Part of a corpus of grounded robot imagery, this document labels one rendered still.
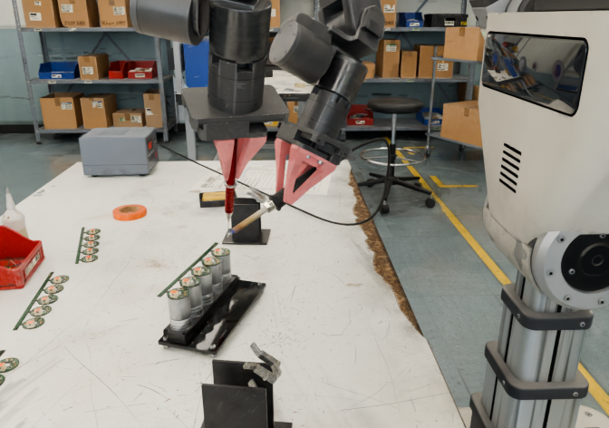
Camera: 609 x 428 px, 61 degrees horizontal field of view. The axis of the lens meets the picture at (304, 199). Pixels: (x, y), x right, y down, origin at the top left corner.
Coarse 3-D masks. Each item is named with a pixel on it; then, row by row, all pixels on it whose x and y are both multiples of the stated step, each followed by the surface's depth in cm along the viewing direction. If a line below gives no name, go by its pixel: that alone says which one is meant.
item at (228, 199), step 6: (234, 144) 57; (234, 150) 57; (234, 156) 58; (234, 162) 58; (234, 168) 59; (234, 174) 59; (228, 180) 60; (234, 180) 60; (228, 186) 60; (234, 186) 60; (228, 192) 61; (234, 192) 61; (228, 198) 61; (234, 198) 62; (228, 204) 62; (228, 210) 62
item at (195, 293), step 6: (192, 288) 59; (198, 288) 60; (192, 294) 60; (198, 294) 60; (192, 300) 60; (198, 300) 60; (192, 306) 60; (198, 306) 60; (192, 312) 60; (198, 312) 61
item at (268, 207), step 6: (264, 204) 68; (270, 204) 68; (258, 210) 68; (264, 210) 68; (270, 210) 68; (252, 216) 68; (258, 216) 68; (246, 222) 67; (234, 228) 67; (240, 228) 67
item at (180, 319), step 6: (168, 300) 57; (174, 300) 57; (180, 300) 57; (186, 300) 57; (174, 306) 57; (180, 306) 57; (186, 306) 57; (174, 312) 57; (180, 312) 57; (186, 312) 58; (174, 318) 58; (180, 318) 57; (186, 318) 58; (174, 324) 58; (180, 324) 58; (186, 324) 58; (174, 330) 58; (180, 330) 58
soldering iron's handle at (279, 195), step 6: (312, 168) 70; (306, 174) 70; (300, 180) 69; (294, 186) 69; (276, 192) 69; (282, 192) 68; (270, 198) 68; (276, 198) 68; (282, 198) 68; (276, 204) 68; (282, 204) 68
